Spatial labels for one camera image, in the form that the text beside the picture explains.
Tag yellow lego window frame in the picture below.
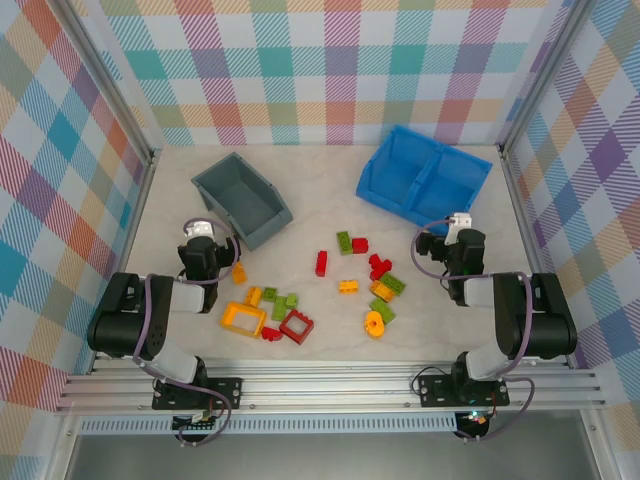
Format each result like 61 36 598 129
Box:
219 301 266 340

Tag red lego window frame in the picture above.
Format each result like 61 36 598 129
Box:
278 308 316 346

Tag yellow round lego piece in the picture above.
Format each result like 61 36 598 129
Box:
362 309 386 340

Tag red stacked lego bricks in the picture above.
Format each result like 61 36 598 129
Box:
368 253 394 281

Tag grey plastic storage bin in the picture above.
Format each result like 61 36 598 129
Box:
190 152 294 252

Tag blue plastic storage bin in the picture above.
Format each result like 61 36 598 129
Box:
355 123 442 214
403 145 494 237

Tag small circuit board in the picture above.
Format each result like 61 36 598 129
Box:
457 410 490 430
172 409 219 434

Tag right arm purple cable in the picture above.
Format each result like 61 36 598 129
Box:
410 217 537 444

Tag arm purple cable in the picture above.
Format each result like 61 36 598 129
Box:
132 218 242 447
410 217 537 444

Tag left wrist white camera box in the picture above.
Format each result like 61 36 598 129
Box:
185 218 215 240

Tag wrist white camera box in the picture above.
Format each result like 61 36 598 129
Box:
185 218 215 240
446 212 474 245

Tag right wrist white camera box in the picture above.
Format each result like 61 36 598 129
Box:
446 212 474 245

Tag aluminium frame side rail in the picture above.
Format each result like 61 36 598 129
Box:
498 144 554 281
88 149 160 374

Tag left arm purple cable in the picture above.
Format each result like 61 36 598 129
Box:
132 218 242 447

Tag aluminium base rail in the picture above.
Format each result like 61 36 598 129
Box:
53 357 607 417

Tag slotted grey cable duct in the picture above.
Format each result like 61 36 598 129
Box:
78 417 460 436

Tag aluminium frame post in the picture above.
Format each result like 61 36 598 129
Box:
497 0 599 157
62 0 157 166

